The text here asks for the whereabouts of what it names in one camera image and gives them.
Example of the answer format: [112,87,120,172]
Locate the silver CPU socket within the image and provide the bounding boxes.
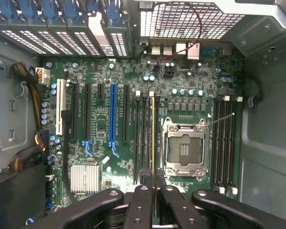
[162,116,209,184]

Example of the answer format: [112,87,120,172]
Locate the white expansion slot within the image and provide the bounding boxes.
[55,78,67,136]

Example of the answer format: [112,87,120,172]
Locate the black expansion slot blue latch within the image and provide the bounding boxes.
[82,83,93,157]

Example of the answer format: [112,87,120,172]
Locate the red and black twisted wire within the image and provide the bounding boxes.
[154,0,204,70]

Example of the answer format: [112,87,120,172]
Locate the green motherboard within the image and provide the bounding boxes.
[39,56,244,215]

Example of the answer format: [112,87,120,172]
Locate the black power supply box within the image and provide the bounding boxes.
[0,164,48,229]

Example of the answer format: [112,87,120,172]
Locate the white power connector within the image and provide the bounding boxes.
[34,67,51,87]

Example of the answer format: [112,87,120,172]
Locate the sleeved multicolour cable bundle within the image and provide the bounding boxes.
[7,130,47,172]

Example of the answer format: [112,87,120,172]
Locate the short black expansion slot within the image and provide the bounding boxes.
[97,83,105,101]

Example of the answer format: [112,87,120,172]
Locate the black RAM slot white latches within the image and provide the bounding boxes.
[229,96,243,195]
[217,95,230,194]
[133,90,141,185]

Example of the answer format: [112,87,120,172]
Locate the yellow and black power cable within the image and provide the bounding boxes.
[11,61,43,131]

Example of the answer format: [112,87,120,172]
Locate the thin metal locking lever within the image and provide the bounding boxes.
[204,112,235,127]
[160,130,165,168]

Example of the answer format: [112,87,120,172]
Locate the perforated slot cover blue clip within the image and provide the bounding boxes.
[19,0,69,57]
[100,0,133,58]
[0,0,48,56]
[41,0,88,57]
[61,0,105,57]

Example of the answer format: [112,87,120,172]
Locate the silver network port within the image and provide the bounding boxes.
[186,42,201,60]

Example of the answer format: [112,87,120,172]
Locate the silver finned chipset heatsink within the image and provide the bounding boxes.
[70,163,101,193]

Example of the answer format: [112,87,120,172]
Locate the long black expansion slot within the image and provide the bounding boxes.
[123,83,131,144]
[70,82,80,142]

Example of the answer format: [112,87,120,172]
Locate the black cable with grey clip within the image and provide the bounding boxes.
[247,77,263,109]

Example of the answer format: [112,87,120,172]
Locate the grey metal PC case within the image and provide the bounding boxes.
[0,0,286,229]

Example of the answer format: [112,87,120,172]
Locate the silver double USB port block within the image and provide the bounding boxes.
[150,43,174,55]

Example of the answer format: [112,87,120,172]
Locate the RAM memory stick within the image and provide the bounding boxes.
[148,88,156,174]

